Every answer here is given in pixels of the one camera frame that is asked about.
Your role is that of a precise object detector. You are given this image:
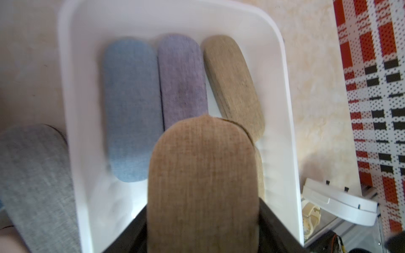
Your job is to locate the white plastic storage tray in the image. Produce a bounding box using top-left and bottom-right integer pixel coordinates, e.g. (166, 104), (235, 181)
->
(57, 0), (305, 253)

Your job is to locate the rubber band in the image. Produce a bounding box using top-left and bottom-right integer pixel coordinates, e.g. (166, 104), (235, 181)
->
(302, 200), (321, 240)

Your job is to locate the beige glasses case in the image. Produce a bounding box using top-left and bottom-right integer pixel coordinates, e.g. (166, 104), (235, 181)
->
(147, 115), (259, 253)

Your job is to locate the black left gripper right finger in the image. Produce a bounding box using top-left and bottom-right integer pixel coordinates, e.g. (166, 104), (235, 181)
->
(258, 198), (309, 253)

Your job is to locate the light blue glasses case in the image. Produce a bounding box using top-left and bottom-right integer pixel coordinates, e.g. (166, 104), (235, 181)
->
(101, 38), (164, 182)

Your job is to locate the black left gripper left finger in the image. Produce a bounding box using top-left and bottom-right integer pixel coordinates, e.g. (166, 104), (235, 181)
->
(104, 206), (147, 253)

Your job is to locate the brown glasses case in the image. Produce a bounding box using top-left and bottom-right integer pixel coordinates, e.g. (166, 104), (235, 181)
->
(203, 35), (265, 202)

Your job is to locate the white round tape dispenser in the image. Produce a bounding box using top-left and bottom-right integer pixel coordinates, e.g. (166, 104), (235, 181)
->
(302, 178), (378, 227)

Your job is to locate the grey glasses case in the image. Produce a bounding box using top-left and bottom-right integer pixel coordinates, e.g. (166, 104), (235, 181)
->
(1, 124), (81, 253)

